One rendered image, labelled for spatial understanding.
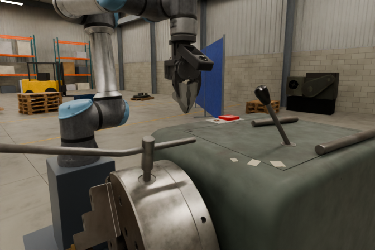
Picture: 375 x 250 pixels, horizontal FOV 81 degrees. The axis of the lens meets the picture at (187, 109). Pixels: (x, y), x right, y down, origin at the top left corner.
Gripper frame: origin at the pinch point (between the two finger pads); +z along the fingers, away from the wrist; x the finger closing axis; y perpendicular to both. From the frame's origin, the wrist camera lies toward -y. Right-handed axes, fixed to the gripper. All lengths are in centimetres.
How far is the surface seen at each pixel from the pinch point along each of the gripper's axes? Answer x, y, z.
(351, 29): -940, 321, -174
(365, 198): -30.0, -34.1, 20.2
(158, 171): 15.9, -13.6, 9.4
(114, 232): 24.6, -11.3, 20.7
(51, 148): 33.6, -16.5, 0.4
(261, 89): -8.0, -18.8, -6.5
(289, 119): -39.6, -7.1, 6.3
